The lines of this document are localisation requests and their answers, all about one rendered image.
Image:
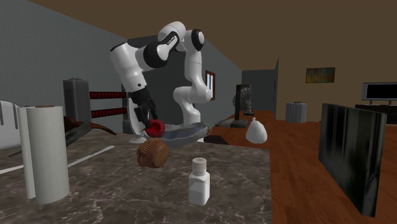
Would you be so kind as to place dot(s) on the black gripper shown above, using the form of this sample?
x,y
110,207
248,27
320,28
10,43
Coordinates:
x,y
141,100

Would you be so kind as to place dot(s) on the red cup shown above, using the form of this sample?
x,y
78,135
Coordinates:
x,y
157,129

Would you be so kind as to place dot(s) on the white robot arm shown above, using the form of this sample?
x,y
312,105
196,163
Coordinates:
x,y
192,77

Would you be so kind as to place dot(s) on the brown muffin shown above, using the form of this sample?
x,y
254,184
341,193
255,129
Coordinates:
x,y
152,153

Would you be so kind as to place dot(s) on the grey-blue shallow bowl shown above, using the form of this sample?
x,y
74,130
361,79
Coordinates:
x,y
183,135

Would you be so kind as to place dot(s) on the brown framed window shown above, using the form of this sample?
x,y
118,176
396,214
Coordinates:
x,y
210,83

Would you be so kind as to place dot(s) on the dark brown curved object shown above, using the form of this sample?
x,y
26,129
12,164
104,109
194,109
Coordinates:
x,y
77,130

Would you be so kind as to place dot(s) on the white salt shaker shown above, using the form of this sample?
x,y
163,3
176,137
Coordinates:
x,y
198,186

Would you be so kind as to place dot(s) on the white paper towel roll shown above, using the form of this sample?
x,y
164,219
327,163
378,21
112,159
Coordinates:
x,y
48,155
24,149

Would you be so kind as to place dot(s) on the white tied bag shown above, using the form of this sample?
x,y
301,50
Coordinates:
x,y
256,131

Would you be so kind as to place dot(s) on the white toaster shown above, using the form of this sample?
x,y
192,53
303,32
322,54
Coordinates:
x,y
7,130

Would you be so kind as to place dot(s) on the grey bin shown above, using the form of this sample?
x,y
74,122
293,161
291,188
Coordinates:
x,y
295,112

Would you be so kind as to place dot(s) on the black upright panel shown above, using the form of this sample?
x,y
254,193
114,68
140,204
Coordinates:
x,y
350,152

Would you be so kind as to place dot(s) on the dark television stand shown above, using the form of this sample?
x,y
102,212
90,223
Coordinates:
x,y
377,113

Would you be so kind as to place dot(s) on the grey framed television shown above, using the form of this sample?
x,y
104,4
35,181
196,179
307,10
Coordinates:
x,y
380,91

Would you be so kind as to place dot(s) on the grey post with red bars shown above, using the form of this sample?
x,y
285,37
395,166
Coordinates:
x,y
76,99

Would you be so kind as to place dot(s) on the black post on base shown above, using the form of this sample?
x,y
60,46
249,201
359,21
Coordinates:
x,y
238,105

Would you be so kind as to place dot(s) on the wall picture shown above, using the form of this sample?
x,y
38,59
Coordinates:
x,y
320,75

